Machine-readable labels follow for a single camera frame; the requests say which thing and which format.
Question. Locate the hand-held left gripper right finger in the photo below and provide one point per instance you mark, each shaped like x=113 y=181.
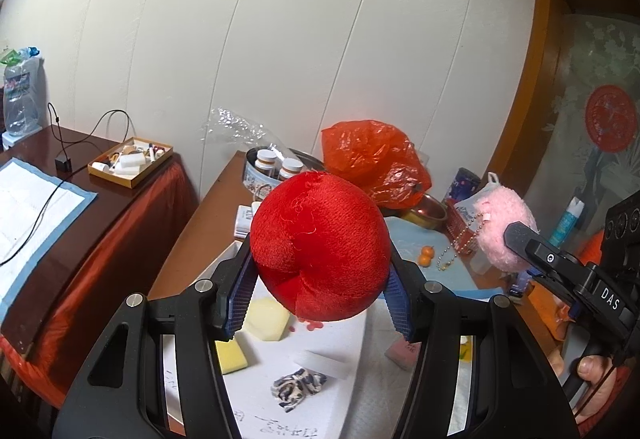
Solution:
x=400 y=304

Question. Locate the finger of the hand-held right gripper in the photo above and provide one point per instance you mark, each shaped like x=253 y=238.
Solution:
x=562 y=296
x=520 y=239

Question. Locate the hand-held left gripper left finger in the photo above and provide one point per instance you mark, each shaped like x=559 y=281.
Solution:
x=240 y=299

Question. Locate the white tray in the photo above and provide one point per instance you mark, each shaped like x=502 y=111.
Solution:
x=320 y=354

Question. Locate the red plush ball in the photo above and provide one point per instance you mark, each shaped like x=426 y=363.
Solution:
x=320 y=239

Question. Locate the person's right hand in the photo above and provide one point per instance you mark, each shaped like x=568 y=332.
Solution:
x=597 y=374

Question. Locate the orange towel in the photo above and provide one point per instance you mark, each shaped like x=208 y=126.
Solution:
x=545 y=314

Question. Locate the pale yellow hexagon sponge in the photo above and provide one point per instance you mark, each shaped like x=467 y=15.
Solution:
x=267 y=319

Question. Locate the teal bottle white cap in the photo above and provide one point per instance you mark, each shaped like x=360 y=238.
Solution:
x=562 y=226

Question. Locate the black smartphone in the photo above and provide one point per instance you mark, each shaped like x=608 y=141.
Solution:
x=519 y=288

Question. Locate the clear plastic container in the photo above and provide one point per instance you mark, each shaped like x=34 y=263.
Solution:
x=480 y=264

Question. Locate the pink tissue pack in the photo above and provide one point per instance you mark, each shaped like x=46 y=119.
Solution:
x=402 y=351

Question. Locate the kumquat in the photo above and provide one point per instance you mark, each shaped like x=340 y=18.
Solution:
x=424 y=260
x=426 y=251

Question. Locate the light blue sheet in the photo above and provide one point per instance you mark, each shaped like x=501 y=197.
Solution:
x=450 y=279

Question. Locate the white plastic bag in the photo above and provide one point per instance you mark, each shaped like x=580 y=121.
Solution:
x=482 y=193

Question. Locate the stack of white boxes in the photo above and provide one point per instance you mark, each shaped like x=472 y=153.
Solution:
x=245 y=221

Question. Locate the blue printed can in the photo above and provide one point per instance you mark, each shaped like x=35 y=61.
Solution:
x=462 y=184

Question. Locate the brass bowl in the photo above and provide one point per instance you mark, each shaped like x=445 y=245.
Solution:
x=425 y=211

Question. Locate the white foam block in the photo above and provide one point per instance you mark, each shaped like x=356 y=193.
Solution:
x=317 y=361

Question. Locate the leopard print scrunchie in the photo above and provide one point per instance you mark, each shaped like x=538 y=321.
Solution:
x=295 y=389

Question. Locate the round printed tin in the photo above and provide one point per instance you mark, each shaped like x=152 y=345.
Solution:
x=252 y=179

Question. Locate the red table cloth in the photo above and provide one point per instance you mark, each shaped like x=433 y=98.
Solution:
x=115 y=259

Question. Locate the white medicine bottle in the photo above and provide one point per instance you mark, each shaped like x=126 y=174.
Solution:
x=290 y=169
x=265 y=161

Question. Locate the orange plastic bag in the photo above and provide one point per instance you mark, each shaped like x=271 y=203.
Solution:
x=370 y=154

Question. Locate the red paper cutout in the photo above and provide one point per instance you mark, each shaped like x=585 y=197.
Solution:
x=612 y=116

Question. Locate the black round pan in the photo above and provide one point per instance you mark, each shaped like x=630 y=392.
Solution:
x=312 y=161

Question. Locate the wooden door frosted glass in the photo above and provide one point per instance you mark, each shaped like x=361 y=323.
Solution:
x=575 y=84

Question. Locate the cardboard tray of small things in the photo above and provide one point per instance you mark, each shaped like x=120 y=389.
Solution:
x=132 y=169

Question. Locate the clear plastic wrap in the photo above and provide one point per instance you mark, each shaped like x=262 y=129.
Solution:
x=230 y=124

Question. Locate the dark wooden side table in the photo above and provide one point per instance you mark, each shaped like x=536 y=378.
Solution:
x=100 y=189

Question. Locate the black adapter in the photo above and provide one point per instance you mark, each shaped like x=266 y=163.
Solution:
x=63 y=166

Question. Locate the clear water jug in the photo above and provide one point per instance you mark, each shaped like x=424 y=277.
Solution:
x=22 y=99

